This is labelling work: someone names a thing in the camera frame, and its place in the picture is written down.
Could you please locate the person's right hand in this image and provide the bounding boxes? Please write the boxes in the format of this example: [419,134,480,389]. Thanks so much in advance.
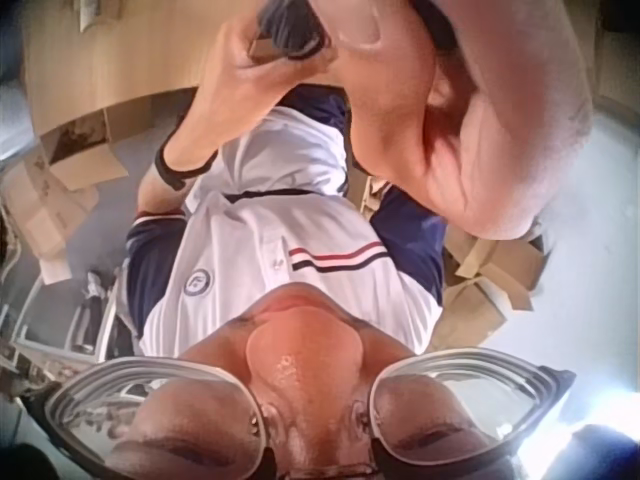
[319,0,596,241]

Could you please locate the person's left hand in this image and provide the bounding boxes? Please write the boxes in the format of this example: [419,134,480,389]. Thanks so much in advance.
[164,8,338,167]

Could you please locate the black handheld object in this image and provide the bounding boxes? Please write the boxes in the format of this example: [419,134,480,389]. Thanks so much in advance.
[248,0,334,64]

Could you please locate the person's legs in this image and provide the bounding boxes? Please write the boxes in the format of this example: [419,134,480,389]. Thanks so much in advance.
[280,84,352,135]

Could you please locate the black wrist band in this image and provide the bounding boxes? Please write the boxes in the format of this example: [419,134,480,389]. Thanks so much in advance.
[153,132,220,193]

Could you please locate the small cardboard piece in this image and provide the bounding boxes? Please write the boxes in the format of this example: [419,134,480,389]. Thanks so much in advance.
[358,173,397,227]

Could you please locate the open cardboard carton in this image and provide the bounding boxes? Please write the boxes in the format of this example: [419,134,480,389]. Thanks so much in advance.
[428,279,509,352]
[439,227,550,315]
[37,107,130,194]
[1,159,101,287]

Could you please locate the white metal frame rack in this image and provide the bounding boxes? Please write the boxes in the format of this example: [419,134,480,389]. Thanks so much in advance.
[12,268,125,365]

